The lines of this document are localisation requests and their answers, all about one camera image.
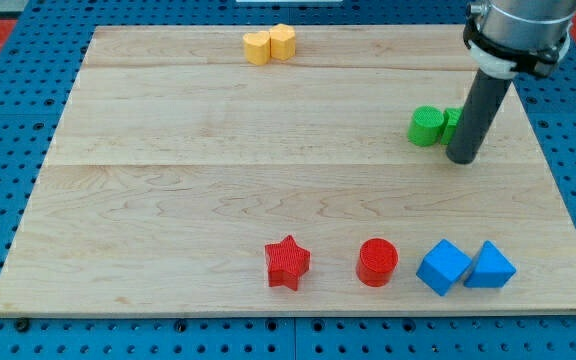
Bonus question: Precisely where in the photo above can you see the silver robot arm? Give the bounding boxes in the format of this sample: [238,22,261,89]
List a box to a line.
[463,0,576,80]

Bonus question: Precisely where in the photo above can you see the red circle block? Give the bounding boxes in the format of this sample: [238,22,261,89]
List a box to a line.
[355,238,399,287]

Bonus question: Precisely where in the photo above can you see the yellow hexagon block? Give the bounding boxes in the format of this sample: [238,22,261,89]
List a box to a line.
[269,24,296,60]

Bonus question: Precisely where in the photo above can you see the green circle block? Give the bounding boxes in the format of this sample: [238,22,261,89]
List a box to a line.
[407,106,444,147]

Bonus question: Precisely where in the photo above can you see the red star block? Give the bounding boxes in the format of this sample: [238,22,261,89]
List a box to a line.
[264,235,311,291]

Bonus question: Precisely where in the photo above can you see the wooden board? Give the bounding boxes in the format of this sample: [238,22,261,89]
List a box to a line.
[0,25,576,318]

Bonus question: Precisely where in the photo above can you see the yellow heart block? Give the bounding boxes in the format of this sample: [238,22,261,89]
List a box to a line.
[242,31,271,66]

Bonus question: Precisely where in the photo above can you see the green block behind rod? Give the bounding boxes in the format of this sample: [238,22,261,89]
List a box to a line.
[440,107,462,145]

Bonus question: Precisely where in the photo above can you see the blue cube block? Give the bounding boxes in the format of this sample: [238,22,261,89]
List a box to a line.
[416,239,472,296]

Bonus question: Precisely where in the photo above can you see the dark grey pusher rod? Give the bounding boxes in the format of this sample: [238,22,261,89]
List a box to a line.
[446,70,511,165]

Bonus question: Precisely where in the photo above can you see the blue triangle block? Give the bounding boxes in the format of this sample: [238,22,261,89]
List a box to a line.
[464,240,516,288]

